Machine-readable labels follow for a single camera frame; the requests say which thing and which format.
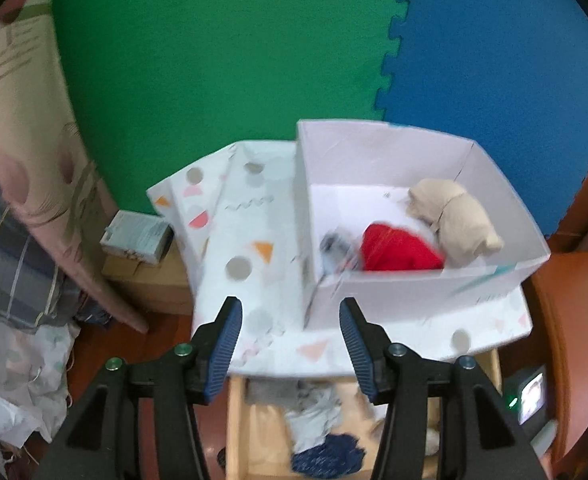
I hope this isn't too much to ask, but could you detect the dark grey garment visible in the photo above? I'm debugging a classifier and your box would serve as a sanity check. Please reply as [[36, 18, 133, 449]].
[[247, 380, 295, 405]]

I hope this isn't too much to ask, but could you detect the white cardboard box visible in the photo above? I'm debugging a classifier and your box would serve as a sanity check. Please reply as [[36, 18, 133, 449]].
[[294, 119, 552, 333]]

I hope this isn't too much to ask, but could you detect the white floral cloth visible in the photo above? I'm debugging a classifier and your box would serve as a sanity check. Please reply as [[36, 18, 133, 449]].
[[0, 310, 81, 450]]

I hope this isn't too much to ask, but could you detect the beige underwear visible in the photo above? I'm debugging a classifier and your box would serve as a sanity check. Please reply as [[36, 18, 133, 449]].
[[406, 178, 504, 267]]

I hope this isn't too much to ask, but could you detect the brown wooden furniture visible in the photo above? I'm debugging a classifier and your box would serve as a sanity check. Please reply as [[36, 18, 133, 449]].
[[528, 160, 588, 480]]

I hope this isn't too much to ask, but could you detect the plain grey underwear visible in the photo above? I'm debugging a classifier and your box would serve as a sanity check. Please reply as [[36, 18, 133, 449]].
[[284, 389, 345, 454]]

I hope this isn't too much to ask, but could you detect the red underwear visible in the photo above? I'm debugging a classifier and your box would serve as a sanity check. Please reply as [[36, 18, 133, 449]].
[[361, 222, 446, 272]]

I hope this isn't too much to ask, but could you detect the grey plaid blanket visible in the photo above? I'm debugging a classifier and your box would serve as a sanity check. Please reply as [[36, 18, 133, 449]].
[[0, 170, 83, 332]]

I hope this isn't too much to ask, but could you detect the grey patterned underwear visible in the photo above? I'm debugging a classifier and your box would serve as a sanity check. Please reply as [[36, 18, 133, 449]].
[[320, 230, 361, 275]]

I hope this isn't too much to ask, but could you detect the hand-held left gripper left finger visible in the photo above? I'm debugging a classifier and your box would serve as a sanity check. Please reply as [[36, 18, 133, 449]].
[[34, 296, 243, 480]]

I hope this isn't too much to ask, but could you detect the pink floral curtain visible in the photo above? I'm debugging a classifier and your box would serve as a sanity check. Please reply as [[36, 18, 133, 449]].
[[0, 0, 149, 334]]

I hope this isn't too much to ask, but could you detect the blue foam mat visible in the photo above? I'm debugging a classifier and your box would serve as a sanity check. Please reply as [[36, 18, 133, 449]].
[[378, 0, 588, 237]]

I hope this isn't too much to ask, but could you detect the brown cardboard box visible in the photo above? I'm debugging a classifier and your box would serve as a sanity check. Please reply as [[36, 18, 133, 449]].
[[101, 246, 195, 317]]

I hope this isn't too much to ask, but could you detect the small white teal carton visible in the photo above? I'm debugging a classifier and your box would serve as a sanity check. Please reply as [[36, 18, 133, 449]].
[[99, 210, 174, 264]]

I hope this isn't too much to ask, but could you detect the white patterned cover cloth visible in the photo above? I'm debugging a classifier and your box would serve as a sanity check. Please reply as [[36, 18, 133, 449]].
[[146, 140, 534, 379]]

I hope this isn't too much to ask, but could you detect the green foam mat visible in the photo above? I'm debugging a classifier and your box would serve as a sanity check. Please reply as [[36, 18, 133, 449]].
[[49, 0, 419, 211]]

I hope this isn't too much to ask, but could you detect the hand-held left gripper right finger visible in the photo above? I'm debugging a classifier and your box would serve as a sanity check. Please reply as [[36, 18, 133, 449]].
[[339, 297, 549, 480]]

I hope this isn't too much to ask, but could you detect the navy dotted underwear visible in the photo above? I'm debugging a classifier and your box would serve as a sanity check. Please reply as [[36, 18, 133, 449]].
[[291, 432, 366, 476]]

